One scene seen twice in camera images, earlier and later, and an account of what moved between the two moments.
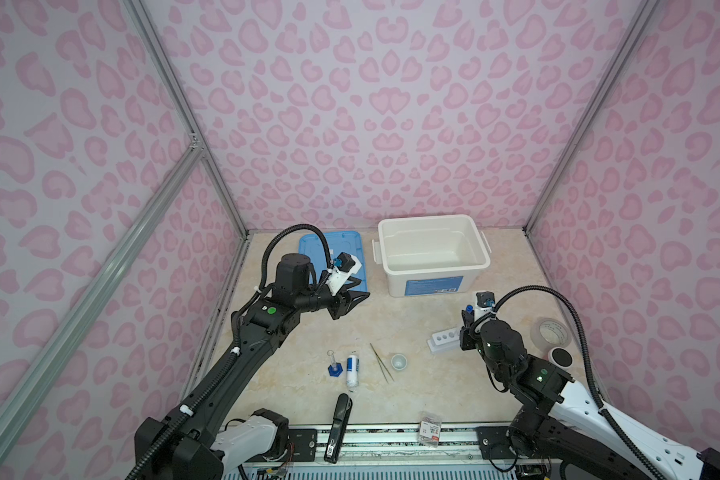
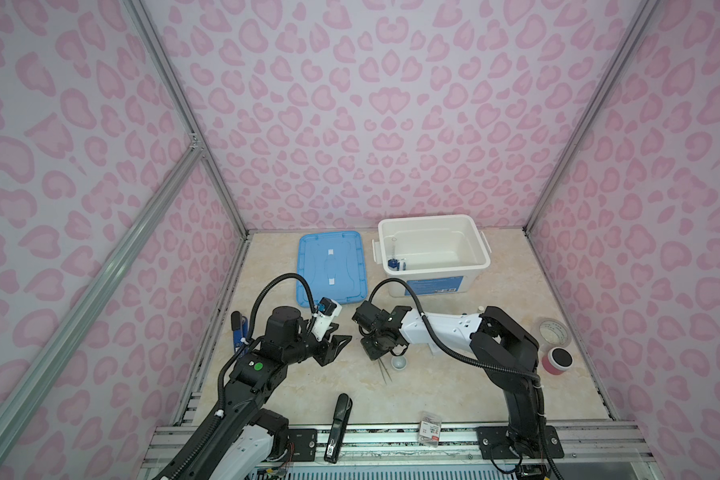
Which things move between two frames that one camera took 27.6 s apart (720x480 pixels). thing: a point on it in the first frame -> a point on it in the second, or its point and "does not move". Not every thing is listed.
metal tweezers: (386, 374) does not move
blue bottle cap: (336, 368) -> (394, 263)
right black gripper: (466, 332) -> (369, 352)
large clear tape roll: (548, 333) does not move
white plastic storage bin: (433, 255) does not move
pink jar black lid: (560, 357) does not move
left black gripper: (342, 306) -> (328, 350)
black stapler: (343, 411) does not move
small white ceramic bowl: (399, 362) does not move
